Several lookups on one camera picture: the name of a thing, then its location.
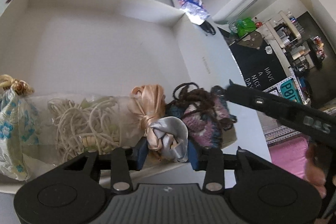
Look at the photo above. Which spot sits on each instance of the peach and silver satin scrunchie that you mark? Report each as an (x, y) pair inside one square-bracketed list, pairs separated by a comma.
[(167, 136)]

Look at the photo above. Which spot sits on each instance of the blue tissue pack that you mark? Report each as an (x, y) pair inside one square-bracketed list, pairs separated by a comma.
[(194, 10)]

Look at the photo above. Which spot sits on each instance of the black have a nice day mat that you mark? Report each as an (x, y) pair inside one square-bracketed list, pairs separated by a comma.
[(258, 63)]

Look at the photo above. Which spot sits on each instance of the person's right hand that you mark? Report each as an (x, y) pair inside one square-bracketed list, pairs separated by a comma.
[(313, 174)]

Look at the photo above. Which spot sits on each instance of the green plastic bag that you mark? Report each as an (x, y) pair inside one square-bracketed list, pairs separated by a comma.
[(245, 26)]

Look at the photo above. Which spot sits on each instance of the teal letter sign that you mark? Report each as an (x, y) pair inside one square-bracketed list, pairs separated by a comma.
[(289, 90)]

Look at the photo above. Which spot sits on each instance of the floral brocade drawstring pouch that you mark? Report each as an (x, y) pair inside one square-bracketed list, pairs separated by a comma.
[(18, 126)]

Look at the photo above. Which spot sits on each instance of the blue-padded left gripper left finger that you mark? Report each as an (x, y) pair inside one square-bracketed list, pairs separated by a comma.
[(139, 154)]

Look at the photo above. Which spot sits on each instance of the clear bag of cream cords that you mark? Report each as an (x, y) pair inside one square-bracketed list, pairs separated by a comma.
[(70, 124)]

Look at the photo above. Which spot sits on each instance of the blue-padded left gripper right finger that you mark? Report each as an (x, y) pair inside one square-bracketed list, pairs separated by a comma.
[(194, 153)]

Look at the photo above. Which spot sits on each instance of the pink cushion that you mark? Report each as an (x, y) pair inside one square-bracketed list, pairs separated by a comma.
[(290, 156)]

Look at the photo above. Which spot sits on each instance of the white shallow cardboard box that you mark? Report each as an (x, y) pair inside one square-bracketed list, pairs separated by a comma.
[(106, 47)]

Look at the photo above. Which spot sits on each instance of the wire storage shelf with items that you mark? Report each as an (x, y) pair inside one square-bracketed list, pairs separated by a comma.
[(302, 49)]

